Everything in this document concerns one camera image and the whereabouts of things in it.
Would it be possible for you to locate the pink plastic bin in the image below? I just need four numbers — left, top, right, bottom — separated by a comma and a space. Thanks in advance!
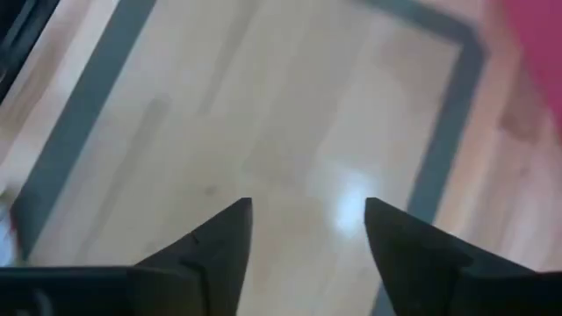
500, 0, 562, 137

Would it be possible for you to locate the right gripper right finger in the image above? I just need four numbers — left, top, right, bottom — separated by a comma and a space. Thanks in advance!
364, 197, 562, 316

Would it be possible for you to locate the black aluminium frame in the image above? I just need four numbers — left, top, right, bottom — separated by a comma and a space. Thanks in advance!
0, 0, 61, 104

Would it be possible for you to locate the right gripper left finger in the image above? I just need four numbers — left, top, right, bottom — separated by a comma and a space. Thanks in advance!
0, 197, 254, 316

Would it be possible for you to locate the tan mat with dark border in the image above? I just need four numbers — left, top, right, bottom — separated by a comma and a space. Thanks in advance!
8, 0, 489, 316

